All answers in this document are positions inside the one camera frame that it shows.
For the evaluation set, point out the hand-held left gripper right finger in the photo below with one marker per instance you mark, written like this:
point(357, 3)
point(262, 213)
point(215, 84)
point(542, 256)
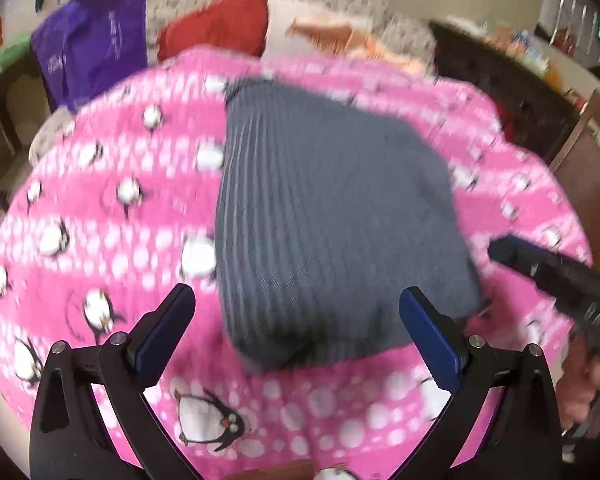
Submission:
point(430, 340)

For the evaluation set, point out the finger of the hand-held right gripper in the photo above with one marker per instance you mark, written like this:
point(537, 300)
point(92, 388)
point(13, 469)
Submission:
point(530, 265)

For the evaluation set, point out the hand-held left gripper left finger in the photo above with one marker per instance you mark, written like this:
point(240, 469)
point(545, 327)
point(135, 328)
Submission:
point(165, 330)

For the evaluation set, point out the grey striped sweater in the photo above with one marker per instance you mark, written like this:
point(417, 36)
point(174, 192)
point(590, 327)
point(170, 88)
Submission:
point(330, 220)

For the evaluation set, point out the person's right hand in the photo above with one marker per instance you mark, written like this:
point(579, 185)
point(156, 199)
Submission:
point(577, 385)

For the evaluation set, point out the pink penguin blanket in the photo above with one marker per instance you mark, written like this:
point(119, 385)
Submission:
point(105, 240)

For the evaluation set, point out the wooden chair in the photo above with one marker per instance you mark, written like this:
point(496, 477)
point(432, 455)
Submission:
point(590, 170)

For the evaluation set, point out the red cloth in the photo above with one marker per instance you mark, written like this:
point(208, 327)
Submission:
point(505, 120)

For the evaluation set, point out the dark wooden cabinet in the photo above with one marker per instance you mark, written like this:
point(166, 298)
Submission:
point(480, 70)

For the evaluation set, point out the pile of colourful packets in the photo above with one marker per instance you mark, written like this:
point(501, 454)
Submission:
point(530, 55)

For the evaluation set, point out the metal rack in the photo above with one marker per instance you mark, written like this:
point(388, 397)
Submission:
point(580, 20)

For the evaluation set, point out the dark wooden side table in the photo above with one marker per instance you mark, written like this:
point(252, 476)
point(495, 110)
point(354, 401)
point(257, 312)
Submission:
point(0, 100)

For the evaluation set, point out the white and orange pillow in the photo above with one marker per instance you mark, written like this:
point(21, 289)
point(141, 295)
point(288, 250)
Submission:
point(350, 35)

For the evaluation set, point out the purple bag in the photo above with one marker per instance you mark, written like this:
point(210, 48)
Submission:
point(90, 45)

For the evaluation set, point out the red pillow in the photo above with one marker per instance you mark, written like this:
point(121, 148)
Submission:
point(215, 25)

